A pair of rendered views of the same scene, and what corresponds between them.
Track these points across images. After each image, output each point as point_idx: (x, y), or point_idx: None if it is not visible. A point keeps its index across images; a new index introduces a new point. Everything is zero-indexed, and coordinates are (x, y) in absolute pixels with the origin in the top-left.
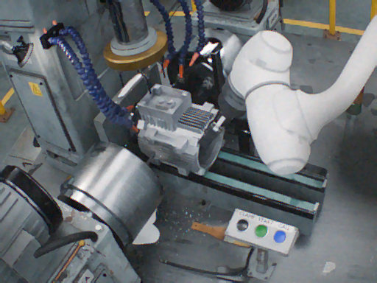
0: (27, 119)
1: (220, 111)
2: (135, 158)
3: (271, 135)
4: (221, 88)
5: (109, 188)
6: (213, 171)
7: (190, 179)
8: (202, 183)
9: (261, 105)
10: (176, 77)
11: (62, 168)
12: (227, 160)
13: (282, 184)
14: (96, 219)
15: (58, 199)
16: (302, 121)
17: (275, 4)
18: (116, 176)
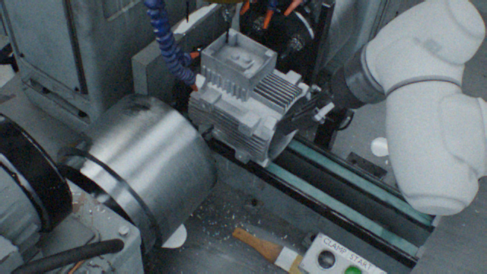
0: (5, 22)
1: (328, 94)
2: (192, 131)
3: (428, 157)
4: (318, 57)
5: (148, 167)
6: (273, 161)
7: (246, 167)
8: (260, 177)
9: (418, 109)
10: (253, 24)
11: (52, 111)
12: (299, 153)
13: (368, 204)
14: (114, 211)
15: None
16: (482, 149)
17: None
18: (162, 152)
